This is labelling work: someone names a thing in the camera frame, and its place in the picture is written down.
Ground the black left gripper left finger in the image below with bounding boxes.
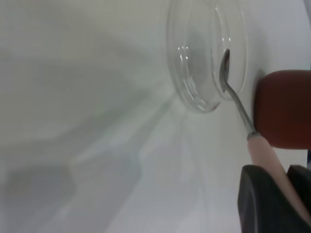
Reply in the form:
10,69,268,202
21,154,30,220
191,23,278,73
237,165,311,233

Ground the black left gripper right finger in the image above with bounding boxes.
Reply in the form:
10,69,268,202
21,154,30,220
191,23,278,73
287,165,311,210

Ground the pink handled metal spoon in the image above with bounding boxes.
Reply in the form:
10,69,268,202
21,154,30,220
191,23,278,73
218,48,311,226

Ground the red ceramic mug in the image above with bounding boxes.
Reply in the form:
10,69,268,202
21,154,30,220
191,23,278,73
253,69,311,150

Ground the clear glass dish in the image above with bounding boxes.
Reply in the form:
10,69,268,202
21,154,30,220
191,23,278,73
166,0,250,115

